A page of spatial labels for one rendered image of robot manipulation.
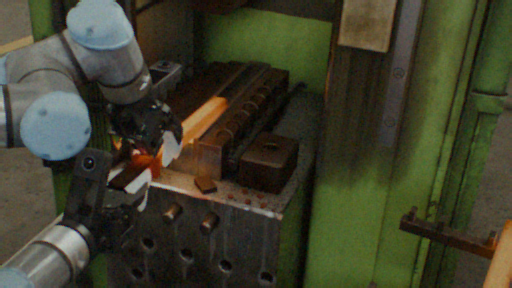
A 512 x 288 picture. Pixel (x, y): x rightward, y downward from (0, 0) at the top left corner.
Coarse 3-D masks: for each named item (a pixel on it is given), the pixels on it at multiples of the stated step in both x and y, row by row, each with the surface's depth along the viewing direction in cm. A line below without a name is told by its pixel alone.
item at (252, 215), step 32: (320, 96) 161; (288, 128) 145; (128, 160) 128; (160, 192) 122; (192, 192) 120; (224, 192) 120; (256, 192) 121; (288, 192) 122; (192, 224) 123; (224, 224) 120; (256, 224) 118; (288, 224) 122; (128, 256) 133; (160, 256) 130; (224, 256) 124; (288, 256) 129
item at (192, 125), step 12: (204, 108) 129; (216, 108) 130; (192, 120) 124; (204, 120) 125; (192, 132) 121; (132, 156) 108; (144, 156) 108; (132, 168) 104; (144, 168) 105; (156, 168) 107; (120, 180) 100; (132, 180) 101
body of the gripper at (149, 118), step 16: (144, 96) 95; (112, 112) 95; (128, 112) 95; (144, 112) 100; (160, 112) 101; (112, 128) 98; (128, 128) 99; (144, 128) 100; (160, 128) 103; (128, 144) 103; (144, 144) 100; (160, 144) 104
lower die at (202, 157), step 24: (216, 72) 151; (240, 72) 149; (264, 72) 152; (288, 72) 154; (192, 96) 139; (240, 96) 139; (264, 96) 140; (216, 120) 128; (240, 120) 130; (192, 144) 122; (216, 144) 121; (168, 168) 126; (192, 168) 124; (216, 168) 122
